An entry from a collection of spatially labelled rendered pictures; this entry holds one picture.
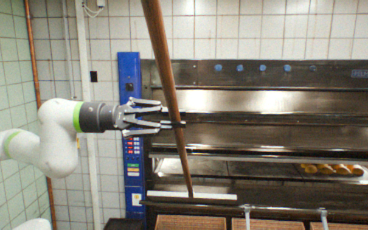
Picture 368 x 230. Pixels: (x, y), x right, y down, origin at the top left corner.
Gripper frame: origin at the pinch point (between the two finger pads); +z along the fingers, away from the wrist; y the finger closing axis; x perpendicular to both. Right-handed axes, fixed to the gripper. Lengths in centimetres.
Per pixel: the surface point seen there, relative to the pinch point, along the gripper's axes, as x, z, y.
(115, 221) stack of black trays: -154, -59, 13
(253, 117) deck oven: -110, 45, -58
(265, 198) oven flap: -153, 58, -10
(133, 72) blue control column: -87, -43, -82
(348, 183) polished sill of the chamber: -143, 119, -20
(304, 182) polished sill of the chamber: -143, 86, -20
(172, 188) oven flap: -153, -16, -15
